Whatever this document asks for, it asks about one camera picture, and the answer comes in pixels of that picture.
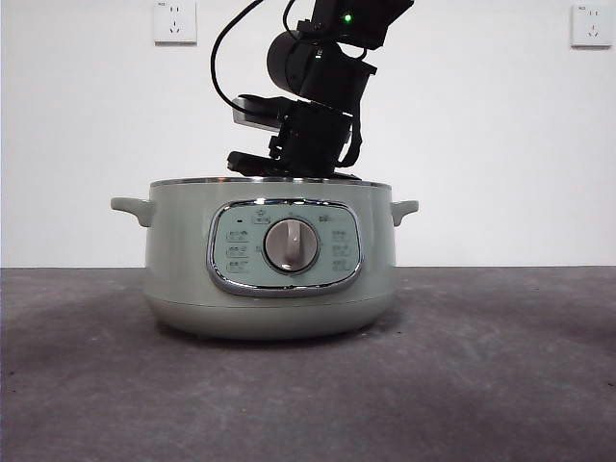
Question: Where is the green electric cooking pot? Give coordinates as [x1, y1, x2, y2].
[110, 176, 419, 342]

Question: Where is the short black cable loop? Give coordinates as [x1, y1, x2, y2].
[336, 113, 366, 169]

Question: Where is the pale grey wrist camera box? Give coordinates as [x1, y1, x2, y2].
[230, 94, 286, 132]

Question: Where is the long black cable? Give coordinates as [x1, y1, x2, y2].
[210, 0, 264, 113]

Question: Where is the white wall socket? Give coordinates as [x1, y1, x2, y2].
[570, 4, 613, 50]
[153, 0, 198, 47]

